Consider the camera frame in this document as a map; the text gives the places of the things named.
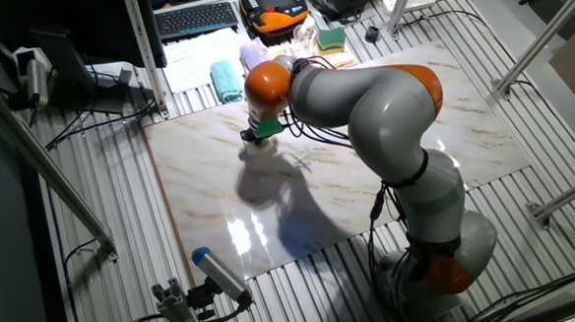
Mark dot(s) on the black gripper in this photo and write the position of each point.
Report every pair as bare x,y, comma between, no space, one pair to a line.
250,135

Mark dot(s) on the white rectangular sponge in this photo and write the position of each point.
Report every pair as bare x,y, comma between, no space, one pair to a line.
266,147

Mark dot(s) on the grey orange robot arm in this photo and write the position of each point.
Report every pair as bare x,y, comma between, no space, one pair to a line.
389,121

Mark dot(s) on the green yellow sponge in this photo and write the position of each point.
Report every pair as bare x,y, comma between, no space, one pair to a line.
331,40

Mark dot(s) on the teal rolled towel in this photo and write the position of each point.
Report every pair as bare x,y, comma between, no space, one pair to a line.
225,80

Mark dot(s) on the purple folded cloth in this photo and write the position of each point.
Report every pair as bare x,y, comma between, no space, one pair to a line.
253,53

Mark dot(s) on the white paper sheet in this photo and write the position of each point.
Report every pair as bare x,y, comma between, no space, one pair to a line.
188,58

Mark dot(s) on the clear glass cup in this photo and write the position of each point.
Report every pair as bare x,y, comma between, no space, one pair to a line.
305,39

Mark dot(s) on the orange cloth mat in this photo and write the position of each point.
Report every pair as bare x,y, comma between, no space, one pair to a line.
344,59

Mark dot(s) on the orange black teach pendant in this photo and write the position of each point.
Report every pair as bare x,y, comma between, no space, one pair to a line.
272,14

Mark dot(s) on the black computer keyboard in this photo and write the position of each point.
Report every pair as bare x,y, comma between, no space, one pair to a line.
196,19

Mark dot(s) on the small black round object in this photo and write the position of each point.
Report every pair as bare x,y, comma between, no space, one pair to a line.
372,34

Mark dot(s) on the short aluminium profile stub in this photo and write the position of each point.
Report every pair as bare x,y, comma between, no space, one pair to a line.
177,310

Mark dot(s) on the grey monitor stand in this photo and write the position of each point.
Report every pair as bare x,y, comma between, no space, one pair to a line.
63,59

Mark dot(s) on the long slanted aluminium beam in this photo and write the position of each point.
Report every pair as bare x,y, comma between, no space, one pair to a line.
46,168

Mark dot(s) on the black flat bar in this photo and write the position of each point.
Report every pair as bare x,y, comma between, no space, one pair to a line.
556,309

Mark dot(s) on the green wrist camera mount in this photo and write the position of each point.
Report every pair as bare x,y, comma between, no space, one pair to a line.
268,128

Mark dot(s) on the silver camera with blue cap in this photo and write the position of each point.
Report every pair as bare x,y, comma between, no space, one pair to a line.
219,273

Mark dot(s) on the upright aluminium profile post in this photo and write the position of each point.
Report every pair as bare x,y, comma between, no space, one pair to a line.
143,50

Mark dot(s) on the black camera clamp bracket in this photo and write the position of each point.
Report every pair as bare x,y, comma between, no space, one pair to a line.
201,298

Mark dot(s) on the thin aluminium frame post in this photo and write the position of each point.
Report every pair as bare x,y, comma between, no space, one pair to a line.
402,2

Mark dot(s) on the silver camera on white mount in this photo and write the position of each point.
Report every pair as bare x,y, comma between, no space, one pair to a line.
37,80

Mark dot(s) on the slanted aluminium frame beam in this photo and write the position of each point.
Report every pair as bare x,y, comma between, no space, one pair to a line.
552,31

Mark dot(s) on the low aluminium frame beam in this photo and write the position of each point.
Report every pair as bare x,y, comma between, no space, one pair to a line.
570,195

